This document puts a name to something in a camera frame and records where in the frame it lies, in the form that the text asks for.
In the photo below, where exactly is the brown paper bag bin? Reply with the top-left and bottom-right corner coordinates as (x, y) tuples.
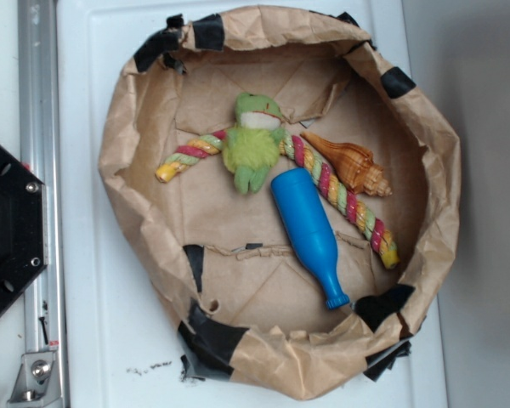
(99, 5), (461, 400)

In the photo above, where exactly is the green frog rope toy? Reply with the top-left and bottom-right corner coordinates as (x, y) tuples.
(156, 93), (400, 269)

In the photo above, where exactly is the blue plastic bottle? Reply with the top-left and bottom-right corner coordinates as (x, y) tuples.
(270, 168), (349, 309)

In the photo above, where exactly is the brown conch seashell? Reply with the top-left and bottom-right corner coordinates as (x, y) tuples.
(301, 130), (393, 197)

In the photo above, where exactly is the metal corner bracket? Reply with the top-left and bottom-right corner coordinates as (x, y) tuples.
(7, 351), (60, 407)

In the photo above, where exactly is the aluminium extrusion rail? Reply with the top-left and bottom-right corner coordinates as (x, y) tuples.
(18, 1), (70, 407)

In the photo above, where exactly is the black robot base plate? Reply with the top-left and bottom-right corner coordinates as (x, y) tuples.
(0, 145), (47, 318)

